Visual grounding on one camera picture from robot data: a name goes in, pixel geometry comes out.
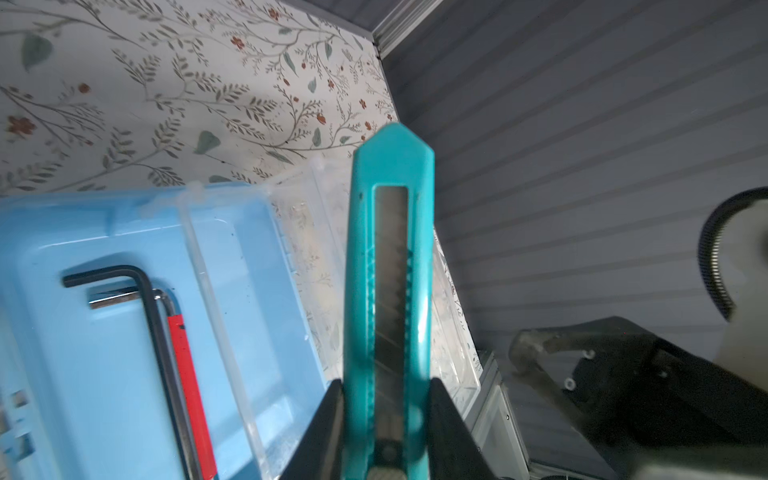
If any black hex key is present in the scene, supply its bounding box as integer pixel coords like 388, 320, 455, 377
62, 264, 203, 479

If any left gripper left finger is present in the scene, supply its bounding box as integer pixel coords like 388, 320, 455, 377
281, 379, 345, 480

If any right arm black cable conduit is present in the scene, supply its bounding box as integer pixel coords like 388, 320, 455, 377
697, 185, 768, 322

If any light blue plastic toolbox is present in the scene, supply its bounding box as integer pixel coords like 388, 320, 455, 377
1, 154, 480, 479

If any teal utility knife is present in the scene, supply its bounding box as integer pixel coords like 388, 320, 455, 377
342, 123, 435, 479

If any red handled hex key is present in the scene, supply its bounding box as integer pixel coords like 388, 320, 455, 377
88, 286, 220, 480

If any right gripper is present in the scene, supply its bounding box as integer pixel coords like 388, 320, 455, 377
508, 316, 767, 479

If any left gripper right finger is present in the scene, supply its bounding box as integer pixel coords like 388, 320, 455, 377
427, 377, 496, 480

